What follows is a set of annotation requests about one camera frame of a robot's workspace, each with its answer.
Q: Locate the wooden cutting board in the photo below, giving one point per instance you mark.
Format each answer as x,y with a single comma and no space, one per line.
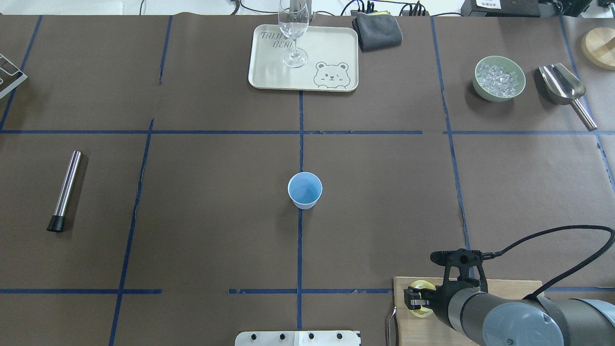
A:
504,288

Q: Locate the light blue paper cup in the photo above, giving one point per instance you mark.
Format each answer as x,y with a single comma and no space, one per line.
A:
304,189

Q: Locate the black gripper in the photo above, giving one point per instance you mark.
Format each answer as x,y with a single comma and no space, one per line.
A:
439,299

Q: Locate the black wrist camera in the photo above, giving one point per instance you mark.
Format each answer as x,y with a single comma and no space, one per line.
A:
462,269

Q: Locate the yellow lemon slice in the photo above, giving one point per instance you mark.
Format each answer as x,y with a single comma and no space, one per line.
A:
422,312

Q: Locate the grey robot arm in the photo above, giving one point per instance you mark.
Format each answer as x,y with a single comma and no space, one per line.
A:
476,318

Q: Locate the round wooden stand base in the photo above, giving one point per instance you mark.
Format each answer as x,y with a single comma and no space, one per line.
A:
598,45

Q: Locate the steel muddler black tip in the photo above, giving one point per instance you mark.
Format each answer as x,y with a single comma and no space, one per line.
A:
56,223

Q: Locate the dark grey folded cloth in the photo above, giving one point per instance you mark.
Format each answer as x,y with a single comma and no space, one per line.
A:
377,31

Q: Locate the clear wine glass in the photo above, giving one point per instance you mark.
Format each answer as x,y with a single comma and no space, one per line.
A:
293,21

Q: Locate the white wire cup rack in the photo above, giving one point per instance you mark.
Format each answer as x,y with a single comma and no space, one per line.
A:
10,76

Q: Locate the green bowl of ice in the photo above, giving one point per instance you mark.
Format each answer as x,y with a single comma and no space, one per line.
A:
498,78

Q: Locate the steel ice scoop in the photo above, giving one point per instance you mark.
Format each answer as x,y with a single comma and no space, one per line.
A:
564,88

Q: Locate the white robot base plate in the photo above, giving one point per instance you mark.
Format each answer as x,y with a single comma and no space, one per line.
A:
299,338

